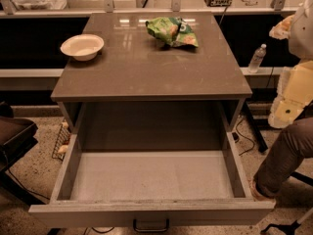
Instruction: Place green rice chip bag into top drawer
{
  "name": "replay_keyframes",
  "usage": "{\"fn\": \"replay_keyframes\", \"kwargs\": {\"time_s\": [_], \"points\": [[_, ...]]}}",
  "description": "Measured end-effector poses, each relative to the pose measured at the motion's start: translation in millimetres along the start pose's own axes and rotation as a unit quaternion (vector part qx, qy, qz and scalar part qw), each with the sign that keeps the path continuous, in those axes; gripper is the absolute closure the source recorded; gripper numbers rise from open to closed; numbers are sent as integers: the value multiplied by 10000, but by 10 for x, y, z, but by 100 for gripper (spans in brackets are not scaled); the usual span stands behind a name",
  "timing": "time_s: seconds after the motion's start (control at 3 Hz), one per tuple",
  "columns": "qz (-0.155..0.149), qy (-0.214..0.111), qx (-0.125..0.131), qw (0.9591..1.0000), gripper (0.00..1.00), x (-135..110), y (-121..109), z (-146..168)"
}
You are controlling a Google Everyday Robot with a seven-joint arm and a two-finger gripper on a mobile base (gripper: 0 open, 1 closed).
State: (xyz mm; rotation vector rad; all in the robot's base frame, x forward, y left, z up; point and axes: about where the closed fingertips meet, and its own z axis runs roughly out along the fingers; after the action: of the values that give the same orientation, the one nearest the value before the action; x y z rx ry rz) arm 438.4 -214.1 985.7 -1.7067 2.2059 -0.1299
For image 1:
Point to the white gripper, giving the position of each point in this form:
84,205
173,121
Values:
302,33

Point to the green rice chip bag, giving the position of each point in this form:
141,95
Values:
173,31

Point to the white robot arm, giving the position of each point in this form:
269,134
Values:
301,35

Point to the open grey top drawer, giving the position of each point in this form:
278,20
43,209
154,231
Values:
187,188

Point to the clear plastic water bottle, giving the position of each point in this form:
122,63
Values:
257,59

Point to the person leg brown trousers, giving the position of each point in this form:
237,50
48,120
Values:
293,145

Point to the grey cabinet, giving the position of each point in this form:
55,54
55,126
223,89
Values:
140,95

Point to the white bowl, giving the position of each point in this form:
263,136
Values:
83,47

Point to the black chair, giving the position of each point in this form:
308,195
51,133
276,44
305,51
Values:
16,139

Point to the black drawer handle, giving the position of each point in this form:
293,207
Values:
140,227

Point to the wire basket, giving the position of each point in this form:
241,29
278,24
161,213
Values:
62,142

